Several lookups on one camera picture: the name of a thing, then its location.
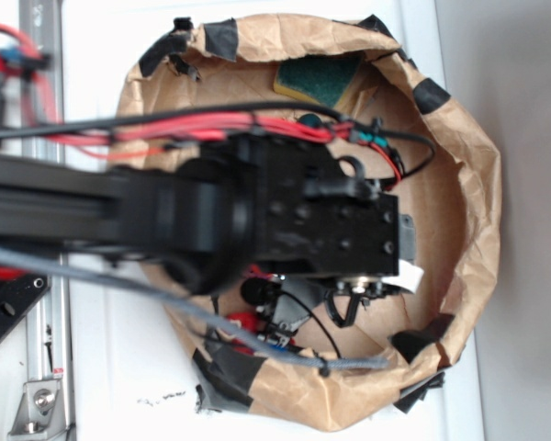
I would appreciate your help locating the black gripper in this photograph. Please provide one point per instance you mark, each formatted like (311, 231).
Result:
(320, 218)

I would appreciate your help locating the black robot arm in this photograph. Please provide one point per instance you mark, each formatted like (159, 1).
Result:
(198, 222)

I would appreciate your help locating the crumpled red paper ball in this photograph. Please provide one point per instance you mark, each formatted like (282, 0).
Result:
(246, 321)

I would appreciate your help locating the yellow green sponge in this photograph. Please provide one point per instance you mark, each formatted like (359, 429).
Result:
(317, 80)

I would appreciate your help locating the brown paper bag tray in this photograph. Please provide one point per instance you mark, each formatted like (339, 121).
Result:
(455, 203)

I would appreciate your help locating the aluminium rail profile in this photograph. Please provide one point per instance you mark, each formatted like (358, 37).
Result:
(49, 342)

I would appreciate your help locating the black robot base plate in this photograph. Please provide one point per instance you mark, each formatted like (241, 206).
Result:
(17, 297)

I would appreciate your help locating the metal corner bracket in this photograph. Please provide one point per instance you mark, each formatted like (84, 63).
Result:
(40, 414)

